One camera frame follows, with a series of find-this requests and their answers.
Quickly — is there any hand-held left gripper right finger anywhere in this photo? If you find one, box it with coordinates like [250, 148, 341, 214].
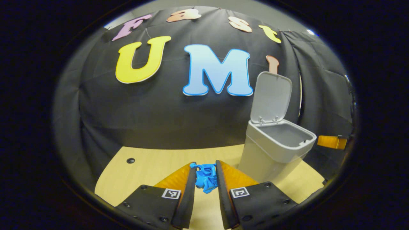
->
[216, 160, 299, 230]

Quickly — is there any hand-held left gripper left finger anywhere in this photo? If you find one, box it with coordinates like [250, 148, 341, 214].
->
[114, 162, 197, 230]

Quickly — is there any blue paper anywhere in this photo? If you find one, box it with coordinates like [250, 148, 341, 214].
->
[190, 162, 218, 194]

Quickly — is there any white desktop garbage bin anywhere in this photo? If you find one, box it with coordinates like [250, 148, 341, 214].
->
[238, 72, 317, 184]

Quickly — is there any light wooden desktop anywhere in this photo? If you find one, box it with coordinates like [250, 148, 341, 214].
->
[95, 144, 326, 230]

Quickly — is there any black backdrop cloth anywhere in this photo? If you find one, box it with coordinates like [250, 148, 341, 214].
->
[53, 6, 355, 192]

